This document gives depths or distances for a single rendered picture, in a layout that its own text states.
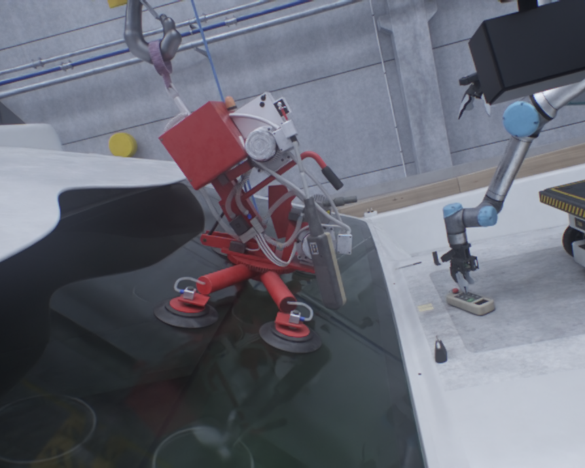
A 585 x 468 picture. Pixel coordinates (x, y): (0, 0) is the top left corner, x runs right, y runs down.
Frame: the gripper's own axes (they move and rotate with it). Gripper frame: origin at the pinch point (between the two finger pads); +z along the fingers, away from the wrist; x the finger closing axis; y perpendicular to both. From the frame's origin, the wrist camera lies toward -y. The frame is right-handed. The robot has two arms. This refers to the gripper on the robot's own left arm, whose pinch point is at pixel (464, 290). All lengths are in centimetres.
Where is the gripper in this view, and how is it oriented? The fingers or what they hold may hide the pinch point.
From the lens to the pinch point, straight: 218.9
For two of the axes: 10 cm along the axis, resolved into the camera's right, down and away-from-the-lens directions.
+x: 8.9, -3.0, 3.4
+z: 2.4, 9.5, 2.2
